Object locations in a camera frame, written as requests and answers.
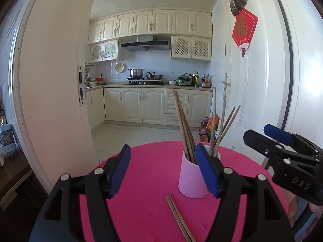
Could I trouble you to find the wooden chopstick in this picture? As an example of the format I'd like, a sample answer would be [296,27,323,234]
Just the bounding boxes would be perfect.
[172,89,191,161]
[165,196,191,242]
[209,86,217,156]
[214,73,228,157]
[173,90,197,165]
[167,195,196,242]
[220,105,241,143]
[176,98,198,163]
[212,106,236,154]

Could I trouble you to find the cream lower kitchen cabinets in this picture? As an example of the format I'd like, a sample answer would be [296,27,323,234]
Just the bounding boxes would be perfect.
[85,85,212,128]

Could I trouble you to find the cream kitchen cabinets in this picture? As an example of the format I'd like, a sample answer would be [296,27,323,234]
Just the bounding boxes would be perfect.
[88,9,213,63]
[85,85,212,128]

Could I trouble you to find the cream upper kitchen cabinets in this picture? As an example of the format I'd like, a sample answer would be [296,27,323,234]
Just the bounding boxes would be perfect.
[88,9,213,63]

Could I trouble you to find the person's right hand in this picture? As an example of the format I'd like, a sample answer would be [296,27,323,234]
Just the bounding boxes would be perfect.
[282,188,323,220]

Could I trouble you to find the wooden chopstick by cup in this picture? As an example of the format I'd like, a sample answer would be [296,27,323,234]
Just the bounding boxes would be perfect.
[220,105,241,143]

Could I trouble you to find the wooden chopstick on mat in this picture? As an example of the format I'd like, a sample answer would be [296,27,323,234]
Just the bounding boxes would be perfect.
[165,196,191,242]
[173,90,197,165]
[214,73,228,157]
[176,98,198,163]
[167,195,196,242]
[212,106,236,154]

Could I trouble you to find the orange snack bag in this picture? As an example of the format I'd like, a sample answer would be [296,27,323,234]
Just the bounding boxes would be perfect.
[198,114,221,143]

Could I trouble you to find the pink round table mat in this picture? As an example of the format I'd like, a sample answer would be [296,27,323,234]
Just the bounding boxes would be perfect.
[107,141,288,241]

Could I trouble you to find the pink cup utensil holder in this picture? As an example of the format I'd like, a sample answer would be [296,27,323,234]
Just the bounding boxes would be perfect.
[178,143,224,199]

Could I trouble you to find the bottles on counter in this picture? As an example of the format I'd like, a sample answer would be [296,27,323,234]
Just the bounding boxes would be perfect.
[191,72,212,89]

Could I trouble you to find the green appliance on counter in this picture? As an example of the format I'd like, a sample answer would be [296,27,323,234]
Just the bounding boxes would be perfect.
[177,73,192,86]

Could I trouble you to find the red diamond door decoration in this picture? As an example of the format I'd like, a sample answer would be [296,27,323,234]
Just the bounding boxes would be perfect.
[232,8,258,58]

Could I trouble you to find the white bowl on counter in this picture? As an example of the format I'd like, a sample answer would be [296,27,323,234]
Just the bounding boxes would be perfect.
[168,80,177,85]

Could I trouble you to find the door strike plate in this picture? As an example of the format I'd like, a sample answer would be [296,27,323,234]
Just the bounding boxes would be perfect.
[78,66,86,106]

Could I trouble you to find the dark wok pan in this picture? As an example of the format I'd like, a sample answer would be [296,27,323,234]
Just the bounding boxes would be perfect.
[146,72,163,81]

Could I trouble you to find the red pot on counter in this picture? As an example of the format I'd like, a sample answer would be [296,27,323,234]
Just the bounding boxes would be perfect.
[95,75,105,84]

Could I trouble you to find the gas stove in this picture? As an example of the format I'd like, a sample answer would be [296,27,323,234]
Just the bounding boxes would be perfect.
[125,78,164,86]

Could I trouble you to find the steel cooking pot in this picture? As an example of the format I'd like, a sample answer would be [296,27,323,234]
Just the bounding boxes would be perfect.
[128,68,145,79]

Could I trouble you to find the black range hood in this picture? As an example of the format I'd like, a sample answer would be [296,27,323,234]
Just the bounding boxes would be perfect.
[121,35,171,51]

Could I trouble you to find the white door with handle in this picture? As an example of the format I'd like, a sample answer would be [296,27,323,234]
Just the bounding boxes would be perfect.
[210,0,291,166]

